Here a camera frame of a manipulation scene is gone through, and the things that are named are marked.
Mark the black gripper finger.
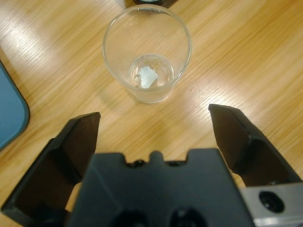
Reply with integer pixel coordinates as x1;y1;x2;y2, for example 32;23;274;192
1;112;102;227
207;103;303;188

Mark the clear glass cup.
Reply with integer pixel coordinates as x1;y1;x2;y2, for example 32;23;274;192
102;5;192;105

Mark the white capsule coffee machine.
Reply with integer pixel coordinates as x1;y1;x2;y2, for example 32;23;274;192
124;0;176;8

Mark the teal plastic tray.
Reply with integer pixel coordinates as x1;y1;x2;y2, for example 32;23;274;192
0;60;31;151

